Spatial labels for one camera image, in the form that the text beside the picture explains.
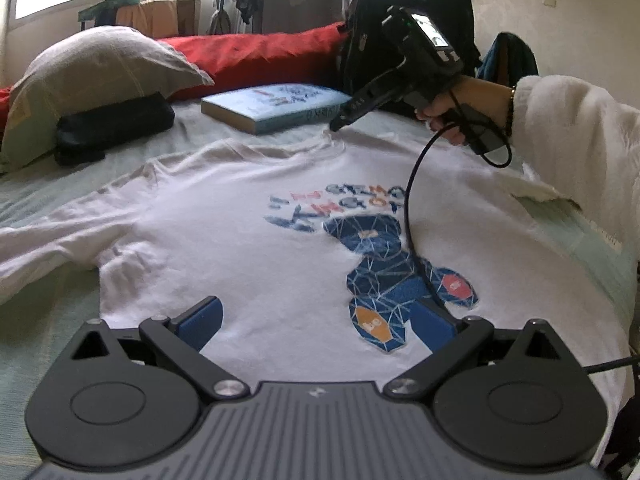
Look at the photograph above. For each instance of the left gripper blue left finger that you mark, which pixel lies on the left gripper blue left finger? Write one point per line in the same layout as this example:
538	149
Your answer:
176	344

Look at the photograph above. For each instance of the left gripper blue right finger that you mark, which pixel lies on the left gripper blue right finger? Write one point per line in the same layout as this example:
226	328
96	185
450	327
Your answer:
451	342

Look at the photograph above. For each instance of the white printed sweatshirt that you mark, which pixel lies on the white printed sweatshirt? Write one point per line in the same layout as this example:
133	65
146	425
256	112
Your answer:
317	253

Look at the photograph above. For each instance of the person's right hand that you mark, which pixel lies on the person's right hand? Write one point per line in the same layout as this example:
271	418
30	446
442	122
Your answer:
492	100

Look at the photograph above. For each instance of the black backpack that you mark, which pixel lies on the black backpack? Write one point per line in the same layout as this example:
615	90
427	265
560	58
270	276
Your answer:
366	53

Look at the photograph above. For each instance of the wooden chair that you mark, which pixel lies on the wooden chair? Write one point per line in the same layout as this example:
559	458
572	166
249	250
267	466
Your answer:
508	60

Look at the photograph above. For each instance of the red blanket roll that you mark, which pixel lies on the red blanket roll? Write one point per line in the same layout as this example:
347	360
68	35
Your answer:
240	61

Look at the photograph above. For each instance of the green quilted bed cover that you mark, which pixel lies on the green quilted bed cover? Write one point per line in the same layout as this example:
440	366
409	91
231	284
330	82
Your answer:
39	320

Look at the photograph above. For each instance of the light blue book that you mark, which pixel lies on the light blue book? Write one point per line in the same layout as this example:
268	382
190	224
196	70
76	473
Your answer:
274	107

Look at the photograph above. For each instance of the black folded cloth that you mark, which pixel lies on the black folded cloth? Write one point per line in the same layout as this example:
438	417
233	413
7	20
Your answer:
87	136

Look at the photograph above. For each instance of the cardboard boxes by window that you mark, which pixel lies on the cardboard boxes by window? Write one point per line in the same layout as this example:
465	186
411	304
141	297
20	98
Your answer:
157	19

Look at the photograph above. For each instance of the grey pillow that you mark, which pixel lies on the grey pillow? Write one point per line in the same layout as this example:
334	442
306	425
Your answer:
99	66

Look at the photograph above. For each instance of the red pillow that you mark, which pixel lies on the red pillow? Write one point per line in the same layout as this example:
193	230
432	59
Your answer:
5	98

